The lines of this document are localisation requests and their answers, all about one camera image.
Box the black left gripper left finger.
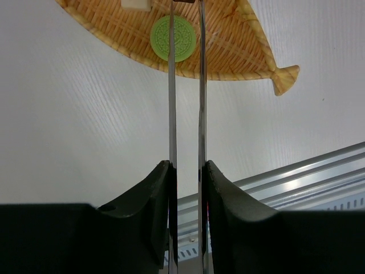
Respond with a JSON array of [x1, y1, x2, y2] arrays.
[[1, 160, 173, 273]]

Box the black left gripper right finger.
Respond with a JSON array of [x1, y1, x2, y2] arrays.
[[204, 161, 364, 273]]

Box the steel serving tongs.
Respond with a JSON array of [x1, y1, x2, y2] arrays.
[[168, 1, 209, 273]]

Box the green macaron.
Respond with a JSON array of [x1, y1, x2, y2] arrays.
[[150, 15, 196, 63]]

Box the white snack piece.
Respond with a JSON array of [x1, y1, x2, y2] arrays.
[[121, 0, 152, 11]]

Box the woven fish-shaped basket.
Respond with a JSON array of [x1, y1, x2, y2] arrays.
[[59, 1, 300, 96]]

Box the brown chocolate square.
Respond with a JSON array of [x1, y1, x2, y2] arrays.
[[173, 0, 195, 3]]

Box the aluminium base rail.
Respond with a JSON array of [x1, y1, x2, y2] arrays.
[[176, 142, 365, 246]]

